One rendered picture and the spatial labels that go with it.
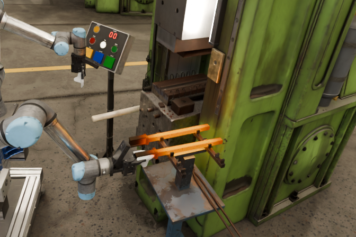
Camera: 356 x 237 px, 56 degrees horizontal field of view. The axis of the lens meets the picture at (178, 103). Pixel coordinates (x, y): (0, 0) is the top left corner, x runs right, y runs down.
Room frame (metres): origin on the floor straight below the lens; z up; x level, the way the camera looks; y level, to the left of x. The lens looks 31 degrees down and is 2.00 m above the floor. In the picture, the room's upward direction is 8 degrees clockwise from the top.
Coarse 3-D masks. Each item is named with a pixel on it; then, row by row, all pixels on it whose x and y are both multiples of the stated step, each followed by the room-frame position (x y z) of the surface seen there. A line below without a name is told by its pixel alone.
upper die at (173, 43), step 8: (160, 32) 1.90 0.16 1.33; (168, 32) 1.84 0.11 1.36; (160, 40) 1.90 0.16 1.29; (168, 40) 1.83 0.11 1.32; (176, 40) 1.78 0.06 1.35; (184, 40) 1.81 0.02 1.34; (192, 40) 1.85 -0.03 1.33; (200, 40) 1.88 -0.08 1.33; (208, 40) 1.92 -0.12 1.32; (168, 48) 1.82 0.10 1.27; (176, 48) 1.78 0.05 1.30; (184, 48) 1.82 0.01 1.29; (192, 48) 1.85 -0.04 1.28; (200, 48) 1.89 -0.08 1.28
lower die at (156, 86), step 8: (168, 80) 1.99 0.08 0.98; (176, 80) 1.99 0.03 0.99; (184, 80) 2.01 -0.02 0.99; (192, 80) 2.00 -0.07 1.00; (152, 88) 1.92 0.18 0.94; (160, 88) 1.85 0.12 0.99; (176, 88) 1.87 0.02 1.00; (192, 88) 1.91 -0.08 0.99; (200, 88) 1.92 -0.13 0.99; (160, 96) 1.84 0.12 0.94; (168, 96) 1.77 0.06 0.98; (176, 96) 1.81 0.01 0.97; (168, 104) 1.78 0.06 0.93
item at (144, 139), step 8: (184, 128) 1.45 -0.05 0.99; (192, 128) 1.46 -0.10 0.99; (200, 128) 1.47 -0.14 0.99; (208, 128) 1.50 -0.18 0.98; (136, 136) 1.31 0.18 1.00; (144, 136) 1.32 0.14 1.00; (152, 136) 1.34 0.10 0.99; (160, 136) 1.35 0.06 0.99; (168, 136) 1.38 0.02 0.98; (136, 144) 1.29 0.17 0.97; (144, 144) 1.31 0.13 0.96
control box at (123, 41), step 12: (96, 24) 2.28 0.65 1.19; (96, 36) 2.23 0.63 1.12; (108, 36) 2.19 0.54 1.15; (120, 36) 2.17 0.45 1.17; (132, 36) 2.19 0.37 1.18; (96, 48) 2.17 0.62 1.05; (108, 48) 2.14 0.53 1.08; (120, 48) 2.12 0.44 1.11; (120, 60) 2.08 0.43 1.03; (120, 72) 2.08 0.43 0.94
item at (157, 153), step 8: (184, 144) 1.31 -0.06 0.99; (192, 144) 1.32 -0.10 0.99; (200, 144) 1.33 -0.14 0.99; (216, 144) 1.38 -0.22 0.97; (136, 152) 1.20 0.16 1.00; (144, 152) 1.21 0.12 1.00; (152, 152) 1.21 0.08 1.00; (160, 152) 1.23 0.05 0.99; (168, 152) 1.25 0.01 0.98; (176, 152) 1.27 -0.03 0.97
